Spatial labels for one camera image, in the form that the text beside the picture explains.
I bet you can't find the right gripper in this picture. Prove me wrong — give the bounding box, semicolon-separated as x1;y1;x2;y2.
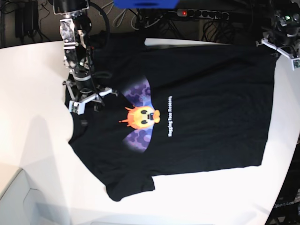
62;74;119;111

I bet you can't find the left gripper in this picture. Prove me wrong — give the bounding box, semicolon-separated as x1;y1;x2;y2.
255;29;300;61

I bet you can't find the black printed t-shirt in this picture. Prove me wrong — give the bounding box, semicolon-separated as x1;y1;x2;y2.
69;37;277;202

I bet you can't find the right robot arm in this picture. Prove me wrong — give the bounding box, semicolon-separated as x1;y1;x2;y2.
52;0;118;115

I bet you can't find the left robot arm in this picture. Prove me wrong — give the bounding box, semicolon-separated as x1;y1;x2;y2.
256;0;300;70

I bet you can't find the black power strip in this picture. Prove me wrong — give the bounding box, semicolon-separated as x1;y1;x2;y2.
176;9;230;21

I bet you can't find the blue plastic box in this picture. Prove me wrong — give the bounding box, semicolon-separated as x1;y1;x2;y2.
113;0;179;9

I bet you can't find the white bin at table corner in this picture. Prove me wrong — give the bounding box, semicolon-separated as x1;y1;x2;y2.
0;169;72;225

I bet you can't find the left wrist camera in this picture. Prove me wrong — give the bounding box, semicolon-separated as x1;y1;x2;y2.
291;58;300;71

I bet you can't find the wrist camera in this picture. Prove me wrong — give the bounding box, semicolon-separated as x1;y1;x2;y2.
68;100;85;115
291;58;300;71

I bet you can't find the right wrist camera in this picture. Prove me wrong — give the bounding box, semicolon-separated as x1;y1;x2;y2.
68;100;85;115

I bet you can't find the grey looped cable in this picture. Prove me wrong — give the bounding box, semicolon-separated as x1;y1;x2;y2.
98;0;162;30

